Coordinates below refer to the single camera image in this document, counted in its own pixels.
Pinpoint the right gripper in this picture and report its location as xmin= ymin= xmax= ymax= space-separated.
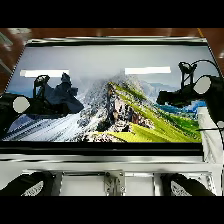
xmin=156 ymin=85 xmax=195 ymax=108

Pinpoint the white garment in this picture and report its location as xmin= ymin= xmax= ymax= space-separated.
xmin=196 ymin=106 xmax=224 ymax=165

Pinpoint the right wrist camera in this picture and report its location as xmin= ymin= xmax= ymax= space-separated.
xmin=178 ymin=61 xmax=198 ymax=90

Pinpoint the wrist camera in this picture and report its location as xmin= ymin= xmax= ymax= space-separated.
xmin=32 ymin=74 xmax=51 ymax=102
xmin=178 ymin=61 xmax=198 ymax=90

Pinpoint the black cable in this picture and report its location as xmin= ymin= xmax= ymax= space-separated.
xmin=185 ymin=58 xmax=221 ymax=81

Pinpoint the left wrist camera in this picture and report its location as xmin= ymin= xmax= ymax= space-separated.
xmin=32 ymin=74 xmax=51 ymax=102

